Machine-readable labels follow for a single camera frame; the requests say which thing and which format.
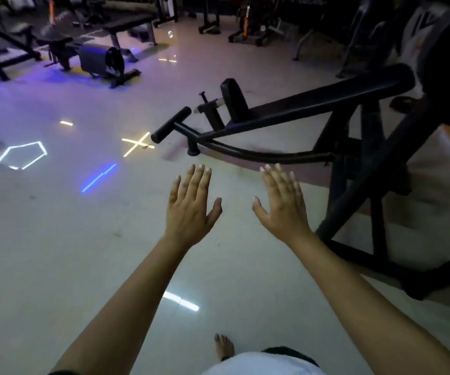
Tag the person's right hand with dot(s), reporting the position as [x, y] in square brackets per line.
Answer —
[285, 212]

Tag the person's left hand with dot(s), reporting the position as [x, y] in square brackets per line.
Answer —
[187, 214]

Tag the person's right thumb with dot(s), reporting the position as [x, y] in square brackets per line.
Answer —
[259, 210]

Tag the person's left thumb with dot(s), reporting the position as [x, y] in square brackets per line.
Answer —
[214, 212]

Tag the person's right middle finger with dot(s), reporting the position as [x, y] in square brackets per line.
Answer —
[277, 180]

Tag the person's right little finger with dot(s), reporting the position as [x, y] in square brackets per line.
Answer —
[297, 191]

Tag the person's left middle finger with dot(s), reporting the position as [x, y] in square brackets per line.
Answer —
[196, 181]

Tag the person's left little finger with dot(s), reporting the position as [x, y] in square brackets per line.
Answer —
[175, 189]

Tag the person's right forearm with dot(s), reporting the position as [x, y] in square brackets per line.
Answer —
[369, 312]

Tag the person's left forearm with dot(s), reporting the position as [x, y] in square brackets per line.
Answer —
[119, 320]

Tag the black gym lever machine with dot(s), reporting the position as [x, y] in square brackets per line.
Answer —
[350, 144]

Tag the person's bare foot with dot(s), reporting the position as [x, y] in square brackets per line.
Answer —
[224, 346]

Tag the person's dark trousers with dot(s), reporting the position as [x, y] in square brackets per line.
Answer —
[291, 353]

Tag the black padded gym machine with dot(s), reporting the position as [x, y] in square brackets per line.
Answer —
[92, 58]

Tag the person's white shirt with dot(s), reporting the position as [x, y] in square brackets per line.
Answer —
[264, 365]

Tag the black orange gym machine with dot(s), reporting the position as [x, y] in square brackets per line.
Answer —
[254, 23]

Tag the black flat weight bench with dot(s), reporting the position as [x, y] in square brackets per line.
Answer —
[129, 31]

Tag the black gym bench frame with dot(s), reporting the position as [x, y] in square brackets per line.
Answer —
[2, 42]

